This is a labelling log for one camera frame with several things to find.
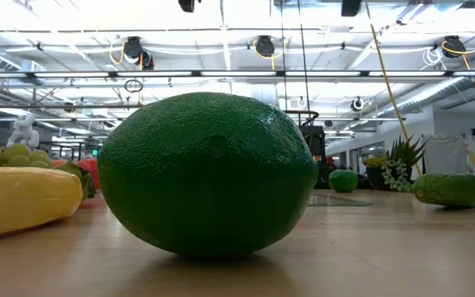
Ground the small green lime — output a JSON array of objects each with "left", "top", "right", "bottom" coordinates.
[{"left": 328, "top": 168, "right": 360, "bottom": 194}]

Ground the long ceiling light bar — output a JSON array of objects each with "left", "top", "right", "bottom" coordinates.
[{"left": 0, "top": 70, "right": 475, "bottom": 79}]

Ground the orange mini pumpkin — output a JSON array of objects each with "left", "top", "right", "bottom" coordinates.
[{"left": 76, "top": 158, "right": 101, "bottom": 191}]

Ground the yellow hanging cable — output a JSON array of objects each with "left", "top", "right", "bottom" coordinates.
[{"left": 364, "top": 0, "right": 423, "bottom": 177}]

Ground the white cloth cover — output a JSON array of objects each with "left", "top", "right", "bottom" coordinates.
[{"left": 421, "top": 134, "right": 475, "bottom": 175}]

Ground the wire mesh basket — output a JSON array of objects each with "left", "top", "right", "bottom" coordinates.
[{"left": 282, "top": 109, "right": 320, "bottom": 129}]

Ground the white humanoid figure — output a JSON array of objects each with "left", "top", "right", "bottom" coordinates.
[{"left": 6, "top": 114, "right": 40, "bottom": 149}]

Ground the large green lime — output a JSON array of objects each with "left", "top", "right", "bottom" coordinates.
[{"left": 96, "top": 91, "right": 319, "bottom": 257}]

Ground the black red ceiling reel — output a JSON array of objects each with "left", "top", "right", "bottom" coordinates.
[{"left": 138, "top": 49, "right": 155, "bottom": 71}]

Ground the potted succulent plant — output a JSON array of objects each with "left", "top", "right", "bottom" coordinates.
[{"left": 363, "top": 134, "right": 428, "bottom": 193}]

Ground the yellow banana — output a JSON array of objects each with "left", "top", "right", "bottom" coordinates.
[{"left": 0, "top": 166, "right": 84, "bottom": 241}]

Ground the black hanging cable loop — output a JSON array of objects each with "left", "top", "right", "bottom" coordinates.
[{"left": 124, "top": 78, "right": 144, "bottom": 94}]

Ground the green cucumber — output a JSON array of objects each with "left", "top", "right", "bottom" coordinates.
[{"left": 412, "top": 172, "right": 475, "bottom": 209}]

